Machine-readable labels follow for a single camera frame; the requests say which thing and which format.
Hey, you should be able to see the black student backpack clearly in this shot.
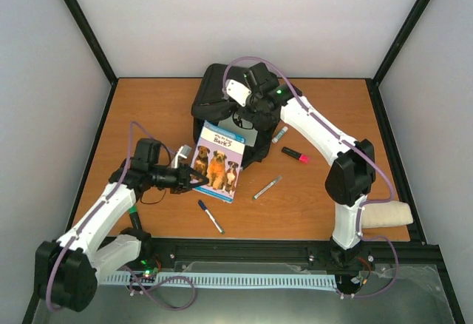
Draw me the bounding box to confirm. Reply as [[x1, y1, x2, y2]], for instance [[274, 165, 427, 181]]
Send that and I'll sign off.
[[191, 63, 277, 169]]

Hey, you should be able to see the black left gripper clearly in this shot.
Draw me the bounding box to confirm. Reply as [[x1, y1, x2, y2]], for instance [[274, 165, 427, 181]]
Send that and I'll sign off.
[[150, 163, 210, 195]]

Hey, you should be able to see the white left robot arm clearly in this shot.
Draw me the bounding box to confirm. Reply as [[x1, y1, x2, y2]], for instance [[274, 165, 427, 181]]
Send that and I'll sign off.
[[34, 138, 207, 312]]

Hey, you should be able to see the black frame post left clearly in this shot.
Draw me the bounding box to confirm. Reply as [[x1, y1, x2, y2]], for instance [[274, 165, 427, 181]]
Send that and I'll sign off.
[[46, 0, 119, 84]]

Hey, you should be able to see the dog picture book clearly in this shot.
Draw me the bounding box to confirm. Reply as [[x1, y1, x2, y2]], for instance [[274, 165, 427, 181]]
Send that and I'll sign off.
[[191, 121, 245, 203]]

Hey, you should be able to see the black frame post right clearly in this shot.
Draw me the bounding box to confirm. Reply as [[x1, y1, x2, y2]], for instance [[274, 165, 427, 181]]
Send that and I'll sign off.
[[372, 0, 450, 84]]

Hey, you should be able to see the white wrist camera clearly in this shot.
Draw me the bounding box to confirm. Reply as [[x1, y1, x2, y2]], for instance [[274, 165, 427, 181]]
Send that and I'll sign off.
[[170, 144, 191, 169], [224, 79, 252, 107]]

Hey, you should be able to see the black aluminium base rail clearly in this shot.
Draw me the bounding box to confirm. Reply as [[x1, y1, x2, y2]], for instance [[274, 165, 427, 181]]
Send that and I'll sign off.
[[47, 237, 440, 271]]

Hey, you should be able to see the black frame post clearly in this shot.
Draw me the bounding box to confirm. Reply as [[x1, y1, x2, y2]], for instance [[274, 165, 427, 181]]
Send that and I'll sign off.
[[46, 0, 119, 84], [372, 0, 450, 84]]

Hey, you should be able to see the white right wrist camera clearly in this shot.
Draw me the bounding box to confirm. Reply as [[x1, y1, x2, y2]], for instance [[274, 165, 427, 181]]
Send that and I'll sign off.
[[224, 79, 252, 107]]

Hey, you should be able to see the green capped black marker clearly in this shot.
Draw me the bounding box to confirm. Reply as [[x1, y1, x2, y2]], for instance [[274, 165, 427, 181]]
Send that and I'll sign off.
[[129, 206, 143, 231]]

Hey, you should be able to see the white pen green tip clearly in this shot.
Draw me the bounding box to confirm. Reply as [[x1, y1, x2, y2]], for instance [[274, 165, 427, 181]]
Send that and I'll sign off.
[[252, 175, 282, 200]]

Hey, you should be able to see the grey book with G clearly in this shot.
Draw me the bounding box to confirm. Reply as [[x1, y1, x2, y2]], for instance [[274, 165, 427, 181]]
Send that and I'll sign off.
[[218, 113, 258, 147]]

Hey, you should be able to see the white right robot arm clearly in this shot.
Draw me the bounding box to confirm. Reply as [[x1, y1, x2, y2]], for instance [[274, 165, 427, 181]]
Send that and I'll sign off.
[[222, 62, 376, 251]]

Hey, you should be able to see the white glue stick green cap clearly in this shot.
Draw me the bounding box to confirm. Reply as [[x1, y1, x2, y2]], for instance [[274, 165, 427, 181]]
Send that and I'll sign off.
[[271, 126, 288, 144]]

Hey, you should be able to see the blue capped pen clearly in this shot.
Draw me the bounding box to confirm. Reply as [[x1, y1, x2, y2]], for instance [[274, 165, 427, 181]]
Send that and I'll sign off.
[[198, 200, 225, 234]]

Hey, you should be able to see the pink highlighter marker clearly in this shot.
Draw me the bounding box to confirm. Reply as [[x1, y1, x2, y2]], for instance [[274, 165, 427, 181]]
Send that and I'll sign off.
[[282, 146, 310, 163]]

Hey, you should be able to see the beige cloth roll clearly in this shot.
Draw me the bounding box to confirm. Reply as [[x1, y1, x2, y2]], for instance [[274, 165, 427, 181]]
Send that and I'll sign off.
[[361, 200, 414, 229]]

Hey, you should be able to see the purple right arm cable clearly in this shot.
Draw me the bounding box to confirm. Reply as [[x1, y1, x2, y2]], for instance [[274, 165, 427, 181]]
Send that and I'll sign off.
[[222, 55, 400, 300]]

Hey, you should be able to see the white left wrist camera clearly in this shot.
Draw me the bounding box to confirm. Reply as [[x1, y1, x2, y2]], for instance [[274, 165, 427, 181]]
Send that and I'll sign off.
[[170, 144, 191, 169]]

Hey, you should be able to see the light blue cable duct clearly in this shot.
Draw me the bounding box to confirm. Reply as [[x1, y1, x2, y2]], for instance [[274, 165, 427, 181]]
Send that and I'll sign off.
[[99, 270, 338, 290]]

